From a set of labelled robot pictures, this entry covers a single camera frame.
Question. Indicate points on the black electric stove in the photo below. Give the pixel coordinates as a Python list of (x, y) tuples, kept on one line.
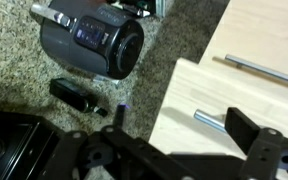
[(14, 146)]

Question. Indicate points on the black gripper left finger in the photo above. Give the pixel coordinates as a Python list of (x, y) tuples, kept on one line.
[(130, 156)]

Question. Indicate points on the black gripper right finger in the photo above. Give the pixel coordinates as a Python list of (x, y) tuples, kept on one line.
[(267, 153)]

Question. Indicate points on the dark grey air fryer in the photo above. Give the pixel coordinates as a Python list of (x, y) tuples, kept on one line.
[(84, 40)]

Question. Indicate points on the light wood cabinet door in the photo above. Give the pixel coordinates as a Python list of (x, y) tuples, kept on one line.
[(194, 86), (260, 30)]

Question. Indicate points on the dark glass bottle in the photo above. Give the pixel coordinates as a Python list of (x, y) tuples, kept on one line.
[(72, 95)]

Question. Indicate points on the light wood closed cabinet door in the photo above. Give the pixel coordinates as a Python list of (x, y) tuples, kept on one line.
[(260, 30)]

